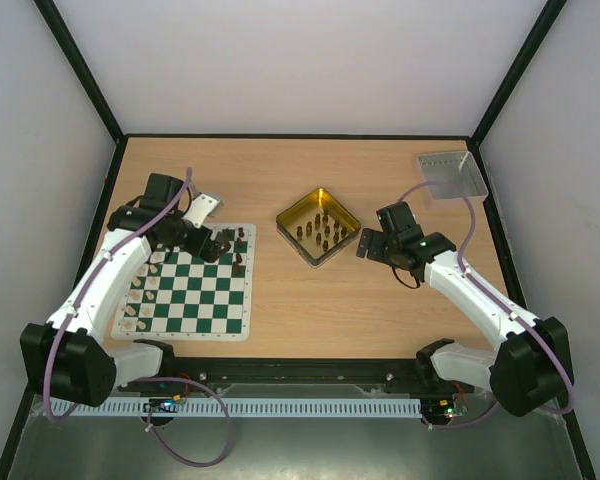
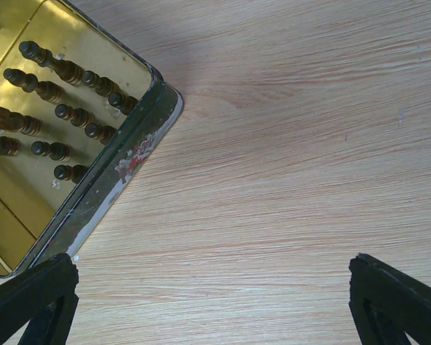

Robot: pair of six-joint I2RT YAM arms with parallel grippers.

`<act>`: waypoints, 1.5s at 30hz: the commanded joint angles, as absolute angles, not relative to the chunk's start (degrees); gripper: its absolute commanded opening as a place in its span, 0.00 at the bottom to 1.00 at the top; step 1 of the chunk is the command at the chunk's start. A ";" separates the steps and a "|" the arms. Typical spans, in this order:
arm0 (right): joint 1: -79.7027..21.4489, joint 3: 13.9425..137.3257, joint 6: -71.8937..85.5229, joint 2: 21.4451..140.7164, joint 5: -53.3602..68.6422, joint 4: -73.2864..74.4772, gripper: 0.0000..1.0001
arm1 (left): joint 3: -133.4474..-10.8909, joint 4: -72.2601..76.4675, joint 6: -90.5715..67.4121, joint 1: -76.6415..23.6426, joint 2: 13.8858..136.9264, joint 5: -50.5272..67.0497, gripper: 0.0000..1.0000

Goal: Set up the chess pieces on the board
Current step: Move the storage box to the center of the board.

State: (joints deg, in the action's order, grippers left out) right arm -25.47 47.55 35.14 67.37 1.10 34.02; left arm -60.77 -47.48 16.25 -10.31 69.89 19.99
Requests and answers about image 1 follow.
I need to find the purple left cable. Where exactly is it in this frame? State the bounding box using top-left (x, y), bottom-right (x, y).
top-left (44, 167), bottom-right (236, 469)

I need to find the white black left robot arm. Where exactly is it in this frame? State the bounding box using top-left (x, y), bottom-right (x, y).
top-left (20, 173), bottom-right (223, 407)

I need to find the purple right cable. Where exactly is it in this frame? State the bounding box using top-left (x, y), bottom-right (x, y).
top-left (397, 180), bottom-right (576, 431)

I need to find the gold square tin box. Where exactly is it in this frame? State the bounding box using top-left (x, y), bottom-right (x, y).
top-left (276, 187), bottom-right (361, 268)

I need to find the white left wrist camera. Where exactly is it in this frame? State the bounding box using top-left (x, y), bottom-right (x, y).
top-left (184, 193), bottom-right (223, 228)

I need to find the green white chess board mat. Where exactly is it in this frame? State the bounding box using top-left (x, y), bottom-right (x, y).
top-left (110, 223), bottom-right (256, 341)

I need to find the black aluminium front rail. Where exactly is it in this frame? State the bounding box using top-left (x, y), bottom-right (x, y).
top-left (161, 357), bottom-right (458, 398)

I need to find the silver pink tin lid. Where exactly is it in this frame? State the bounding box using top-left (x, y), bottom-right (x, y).
top-left (415, 151), bottom-right (489, 209)

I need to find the light blue slotted cable duct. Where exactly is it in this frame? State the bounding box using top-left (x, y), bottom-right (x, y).
top-left (73, 397), bottom-right (421, 419)

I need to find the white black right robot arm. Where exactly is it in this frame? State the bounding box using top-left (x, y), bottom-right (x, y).
top-left (356, 202), bottom-right (574, 417)

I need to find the purple cable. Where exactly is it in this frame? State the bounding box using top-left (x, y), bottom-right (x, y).
top-left (397, 180), bottom-right (576, 431)
top-left (44, 167), bottom-right (236, 469)

